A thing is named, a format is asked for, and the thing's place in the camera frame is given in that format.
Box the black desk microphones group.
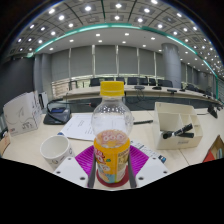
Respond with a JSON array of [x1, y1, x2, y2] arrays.
[[133, 84, 178, 94]]

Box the white dotted paper cup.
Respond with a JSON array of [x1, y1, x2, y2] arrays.
[[39, 134, 76, 172]]

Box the small black device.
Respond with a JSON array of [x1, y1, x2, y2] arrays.
[[207, 103, 220, 120]]

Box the white printed paper sheet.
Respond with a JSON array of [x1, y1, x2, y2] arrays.
[[59, 112, 134, 142]]

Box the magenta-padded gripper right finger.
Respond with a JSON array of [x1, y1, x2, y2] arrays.
[[127, 145, 171, 189]]

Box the long curved conference desk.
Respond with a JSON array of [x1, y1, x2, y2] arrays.
[[53, 84, 223, 113]]

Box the thin black pen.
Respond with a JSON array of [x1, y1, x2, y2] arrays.
[[133, 119, 155, 126]]

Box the black marker pen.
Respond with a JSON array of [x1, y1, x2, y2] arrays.
[[162, 123, 194, 140]]

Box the ceiling lights group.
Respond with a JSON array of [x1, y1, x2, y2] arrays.
[[13, 0, 224, 78]]

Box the black office chairs group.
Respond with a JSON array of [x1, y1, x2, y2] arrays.
[[89, 76, 201, 93]]

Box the open brown cardboard box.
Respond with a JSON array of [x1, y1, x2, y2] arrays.
[[203, 134, 224, 163]]

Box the white desk organiser tray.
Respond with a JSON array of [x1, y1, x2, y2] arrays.
[[153, 101, 204, 150]]

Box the black conference microphone console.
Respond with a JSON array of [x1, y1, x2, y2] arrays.
[[43, 98, 73, 126]]

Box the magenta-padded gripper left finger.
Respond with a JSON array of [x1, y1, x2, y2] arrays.
[[53, 144, 98, 189]]

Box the clear yellow-capped drink bottle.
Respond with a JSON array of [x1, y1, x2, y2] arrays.
[[90, 80, 135, 185]]

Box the white cardboard box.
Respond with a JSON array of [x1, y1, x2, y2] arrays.
[[3, 90, 44, 137]]

